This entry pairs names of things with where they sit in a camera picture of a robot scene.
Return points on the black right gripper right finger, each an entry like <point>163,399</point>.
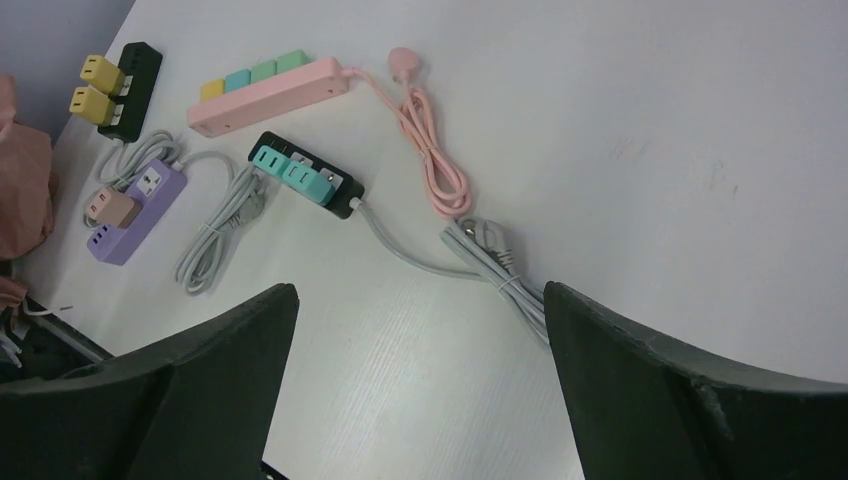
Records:
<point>645,405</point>

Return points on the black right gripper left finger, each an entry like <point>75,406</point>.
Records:
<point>195,405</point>

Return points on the teal USB charger plug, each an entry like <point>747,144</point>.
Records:
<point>270,161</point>
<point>309,183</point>

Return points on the black power strip green USB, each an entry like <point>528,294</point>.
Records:
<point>347,187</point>

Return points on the pink power strip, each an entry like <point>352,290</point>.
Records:
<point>306,85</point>

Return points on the beige pink charger plug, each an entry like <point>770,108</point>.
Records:
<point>112,207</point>

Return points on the yellow cube plug on pink strip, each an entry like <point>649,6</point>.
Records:
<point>212,89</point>

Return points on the yellow charger plug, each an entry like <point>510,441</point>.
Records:
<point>101,74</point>
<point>94,107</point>

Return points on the teal cube plug on pink strip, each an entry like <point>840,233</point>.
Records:
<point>237,80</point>

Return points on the green cube plug on pink strip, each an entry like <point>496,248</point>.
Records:
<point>263,71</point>

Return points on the purple power strip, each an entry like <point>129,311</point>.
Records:
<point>152,194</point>

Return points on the pink cloth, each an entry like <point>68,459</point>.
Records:
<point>28,181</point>

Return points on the small black power strip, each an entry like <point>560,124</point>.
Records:
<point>141,64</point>

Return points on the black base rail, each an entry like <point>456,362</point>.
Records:
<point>43,348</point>

